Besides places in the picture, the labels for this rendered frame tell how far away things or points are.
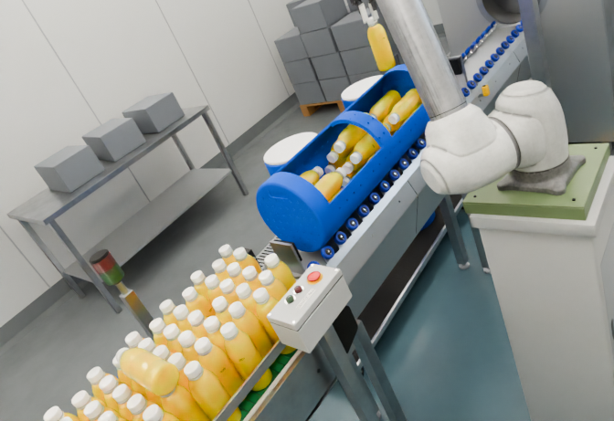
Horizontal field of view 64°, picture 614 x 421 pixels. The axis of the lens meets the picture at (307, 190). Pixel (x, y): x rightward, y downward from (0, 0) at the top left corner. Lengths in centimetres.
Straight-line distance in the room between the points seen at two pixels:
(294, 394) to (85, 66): 388
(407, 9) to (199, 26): 439
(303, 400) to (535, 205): 81
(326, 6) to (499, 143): 400
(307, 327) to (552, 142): 77
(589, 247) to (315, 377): 80
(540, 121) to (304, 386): 93
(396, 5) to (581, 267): 84
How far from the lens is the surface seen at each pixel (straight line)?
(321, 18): 515
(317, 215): 150
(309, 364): 145
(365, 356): 192
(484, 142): 130
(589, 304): 161
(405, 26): 130
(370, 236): 175
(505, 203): 144
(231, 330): 128
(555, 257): 151
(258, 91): 594
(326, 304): 127
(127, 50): 505
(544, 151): 140
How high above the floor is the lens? 186
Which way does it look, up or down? 26 degrees down
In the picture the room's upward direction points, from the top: 24 degrees counter-clockwise
